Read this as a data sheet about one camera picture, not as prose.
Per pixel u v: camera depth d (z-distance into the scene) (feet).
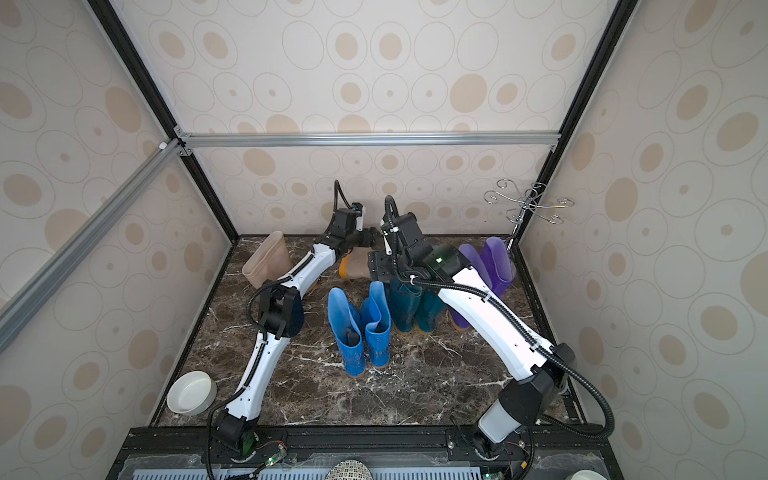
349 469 2.25
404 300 2.50
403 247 1.73
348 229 2.85
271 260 2.67
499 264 2.70
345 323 2.69
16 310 1.68
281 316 2.24
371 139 2.97
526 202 2.80
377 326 2.33
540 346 1.36
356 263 3.45
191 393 2.65
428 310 2.72
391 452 2.39
